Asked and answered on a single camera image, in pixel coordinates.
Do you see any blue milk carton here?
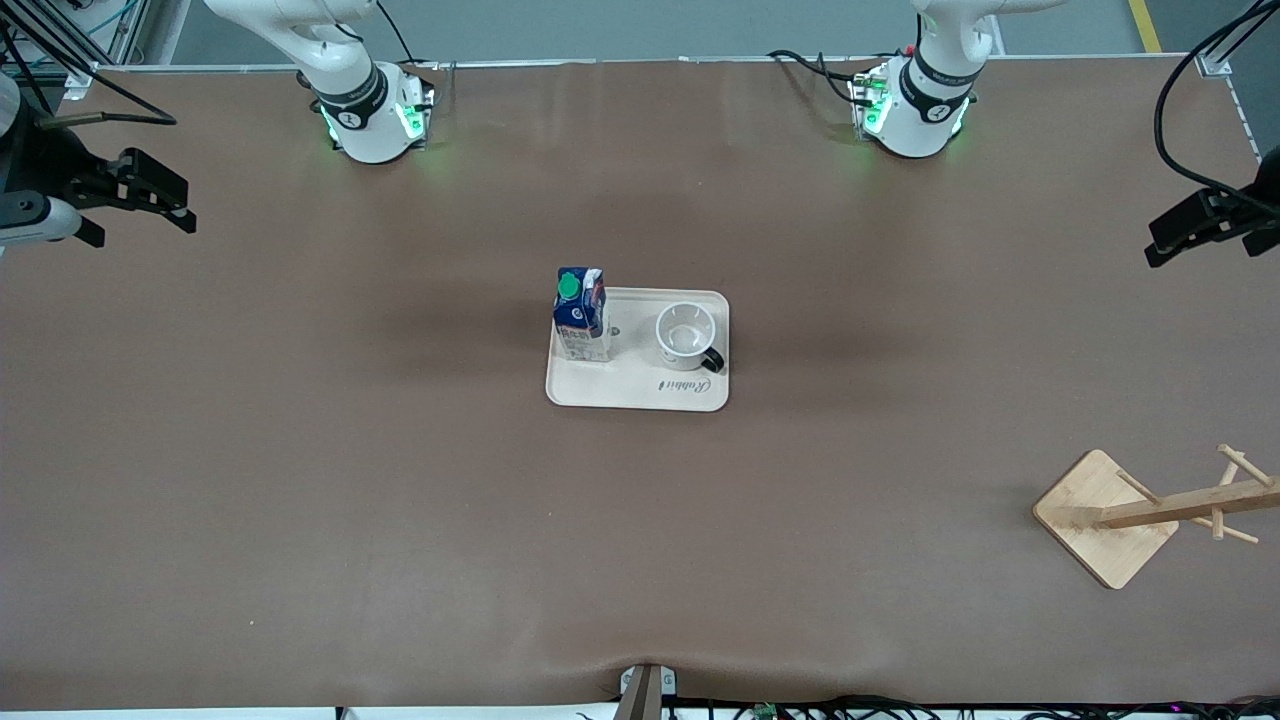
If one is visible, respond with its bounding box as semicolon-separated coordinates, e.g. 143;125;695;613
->
552;266;612;364

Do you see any white smiley mug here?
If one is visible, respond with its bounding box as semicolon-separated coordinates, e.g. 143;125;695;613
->
655;301;726;375

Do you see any cream rabbit print tray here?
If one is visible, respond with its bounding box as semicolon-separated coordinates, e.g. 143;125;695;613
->
545;286;731;412

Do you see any wooden mug rack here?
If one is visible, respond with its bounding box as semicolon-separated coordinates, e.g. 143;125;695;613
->
1032;443;1280;591

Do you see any brown table cover mat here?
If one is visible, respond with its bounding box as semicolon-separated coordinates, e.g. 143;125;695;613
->
0;55;1280;713

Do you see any black right arm base cable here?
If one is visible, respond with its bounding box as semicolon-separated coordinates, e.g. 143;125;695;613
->
375;0;441;71

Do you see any black arm base cable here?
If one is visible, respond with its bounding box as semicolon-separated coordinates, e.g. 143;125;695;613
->
375;0;441;71
768;48;871;106

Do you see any black left arm base cable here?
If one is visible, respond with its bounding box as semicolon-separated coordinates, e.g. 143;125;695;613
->
768;48;871;106

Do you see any grey camera stand bracket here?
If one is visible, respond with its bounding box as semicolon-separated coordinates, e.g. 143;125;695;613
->
618;663;678;720

